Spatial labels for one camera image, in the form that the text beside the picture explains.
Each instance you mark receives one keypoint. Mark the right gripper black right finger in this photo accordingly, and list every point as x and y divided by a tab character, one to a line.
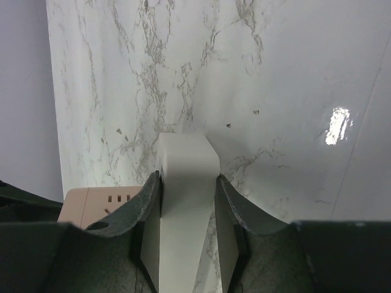
260	253

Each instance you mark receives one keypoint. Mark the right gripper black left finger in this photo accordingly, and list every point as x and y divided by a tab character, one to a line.
118	253

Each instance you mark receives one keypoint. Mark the pink adapter plug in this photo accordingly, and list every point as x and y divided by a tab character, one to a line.
85	206

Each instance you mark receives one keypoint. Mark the white power strip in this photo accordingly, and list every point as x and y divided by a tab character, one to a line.
189	167

